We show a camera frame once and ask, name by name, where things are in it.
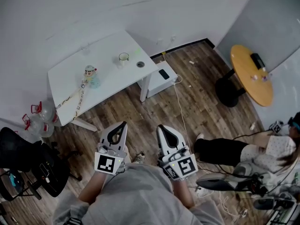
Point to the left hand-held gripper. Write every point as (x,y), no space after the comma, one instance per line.
(104,163)

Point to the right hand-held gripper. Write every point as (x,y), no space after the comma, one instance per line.
(185,166)

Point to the green thin stick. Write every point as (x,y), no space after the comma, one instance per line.
(137,51)

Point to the round wooden table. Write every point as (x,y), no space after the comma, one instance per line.
(248,78)

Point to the grey office chair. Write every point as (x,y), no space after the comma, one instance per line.
(211,183)

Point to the person's left forearm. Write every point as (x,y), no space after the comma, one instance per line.
(93,189)

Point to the black box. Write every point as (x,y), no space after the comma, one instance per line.
(257,60)

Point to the person's right forearm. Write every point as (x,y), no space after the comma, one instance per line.
(184,193)

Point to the person's beige trousers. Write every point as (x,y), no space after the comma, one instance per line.
(127,155)

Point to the small pink trinket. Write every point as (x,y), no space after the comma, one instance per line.
(253,77)

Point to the white table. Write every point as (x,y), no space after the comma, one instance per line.
(105,78)

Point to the small white device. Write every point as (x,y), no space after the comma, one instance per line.
(47,179)

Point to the person's grey sweatshirt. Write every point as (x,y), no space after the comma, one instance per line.
(136,196)

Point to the black office chair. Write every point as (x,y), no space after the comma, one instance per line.
(18,149)

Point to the cartoon boy figure toy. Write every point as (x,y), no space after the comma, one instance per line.
(92,77)

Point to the white wall socket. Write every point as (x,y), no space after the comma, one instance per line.
(173,38)

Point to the small purple trinket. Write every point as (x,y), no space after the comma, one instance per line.
(265,78)

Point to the person's right shoe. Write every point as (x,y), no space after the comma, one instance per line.
(139,158)

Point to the white box with phone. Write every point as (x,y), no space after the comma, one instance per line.
(157,87)

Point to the black smartphone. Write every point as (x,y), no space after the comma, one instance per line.
(164,74)

